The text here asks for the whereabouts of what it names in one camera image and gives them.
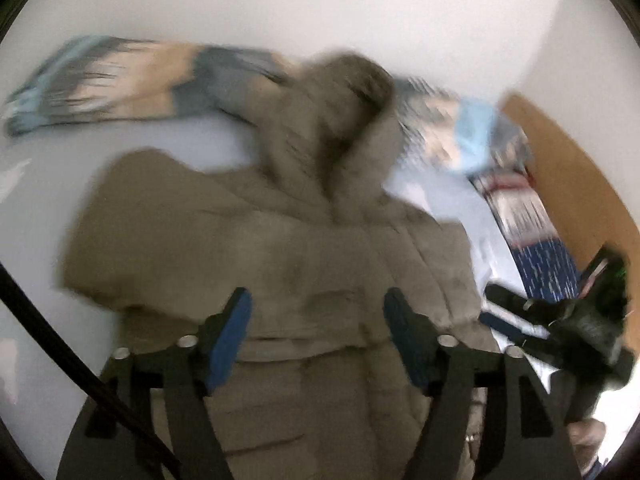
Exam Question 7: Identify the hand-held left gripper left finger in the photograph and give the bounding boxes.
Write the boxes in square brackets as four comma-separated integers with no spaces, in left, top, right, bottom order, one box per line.
[55,287,253,480]

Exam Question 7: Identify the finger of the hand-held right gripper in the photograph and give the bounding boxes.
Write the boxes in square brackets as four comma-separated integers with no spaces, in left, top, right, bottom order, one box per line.
[479,311,551,356]
[486,284,551,313]

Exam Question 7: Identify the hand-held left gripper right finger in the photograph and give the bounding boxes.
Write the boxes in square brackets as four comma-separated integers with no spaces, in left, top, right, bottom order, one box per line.
[382,287,583,480]

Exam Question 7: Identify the olive hooded padded coat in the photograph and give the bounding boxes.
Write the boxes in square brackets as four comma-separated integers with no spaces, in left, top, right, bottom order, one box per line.
[60,52,501,480]

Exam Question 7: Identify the star and stripe print pillow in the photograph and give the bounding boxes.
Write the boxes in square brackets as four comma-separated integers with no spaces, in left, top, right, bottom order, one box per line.
[470,170,583,303]

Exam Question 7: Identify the wooden headboard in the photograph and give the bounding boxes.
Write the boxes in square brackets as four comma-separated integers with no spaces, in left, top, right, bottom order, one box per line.
[500,92,640,281]

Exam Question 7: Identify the patchwork print quilt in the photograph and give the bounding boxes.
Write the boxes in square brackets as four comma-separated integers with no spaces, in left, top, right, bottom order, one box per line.
[2,35,531,176]

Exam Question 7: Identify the black cable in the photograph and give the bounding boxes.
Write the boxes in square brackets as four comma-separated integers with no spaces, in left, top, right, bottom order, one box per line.
[0,262,183,480]

